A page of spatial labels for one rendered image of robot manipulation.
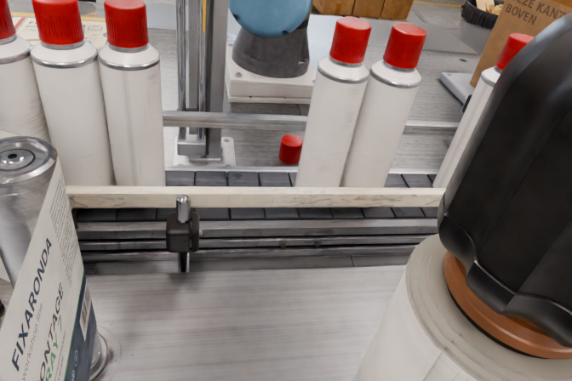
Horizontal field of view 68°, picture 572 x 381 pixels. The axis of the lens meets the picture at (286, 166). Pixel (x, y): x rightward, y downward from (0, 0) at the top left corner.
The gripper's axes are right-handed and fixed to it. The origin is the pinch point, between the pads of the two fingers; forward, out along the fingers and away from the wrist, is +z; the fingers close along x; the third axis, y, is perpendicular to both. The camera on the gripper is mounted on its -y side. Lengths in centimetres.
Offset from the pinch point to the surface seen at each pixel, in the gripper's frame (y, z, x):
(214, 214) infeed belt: 23.3, 0.6, -42.0
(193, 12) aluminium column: 21.2, -15.6, -26.2
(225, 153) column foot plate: 26.3, 5.3, -24.2
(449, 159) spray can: 51, -5, -40
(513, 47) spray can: 52, -20, -40
